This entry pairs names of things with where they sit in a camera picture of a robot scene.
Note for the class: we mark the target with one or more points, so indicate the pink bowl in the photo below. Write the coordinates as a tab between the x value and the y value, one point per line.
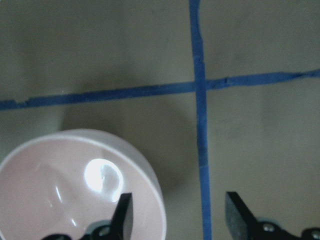
71	182

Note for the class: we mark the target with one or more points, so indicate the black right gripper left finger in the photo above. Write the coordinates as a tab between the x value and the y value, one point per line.
125	215

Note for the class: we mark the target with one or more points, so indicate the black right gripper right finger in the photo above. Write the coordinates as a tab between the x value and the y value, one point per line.
243	225

